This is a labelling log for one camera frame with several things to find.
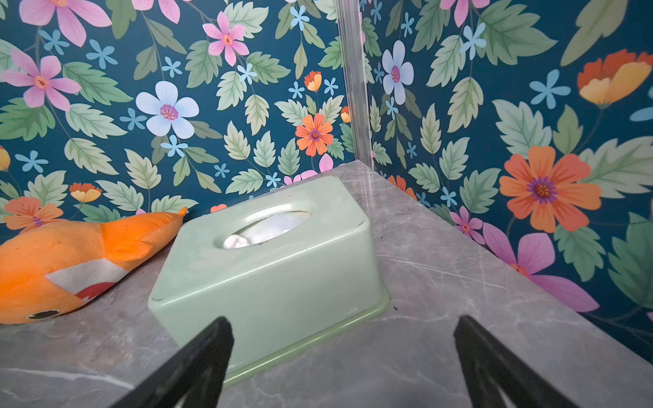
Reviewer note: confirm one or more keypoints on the green tissue box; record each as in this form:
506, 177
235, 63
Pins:
288, 270

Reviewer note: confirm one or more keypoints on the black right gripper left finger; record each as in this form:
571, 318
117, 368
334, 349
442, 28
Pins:
193, 377

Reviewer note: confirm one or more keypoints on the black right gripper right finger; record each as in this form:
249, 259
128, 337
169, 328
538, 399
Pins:
495, 376

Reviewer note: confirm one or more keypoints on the aluminium corner post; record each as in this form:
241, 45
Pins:
350, 31

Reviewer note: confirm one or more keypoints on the orange plush fish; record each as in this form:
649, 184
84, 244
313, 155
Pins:
59, 268

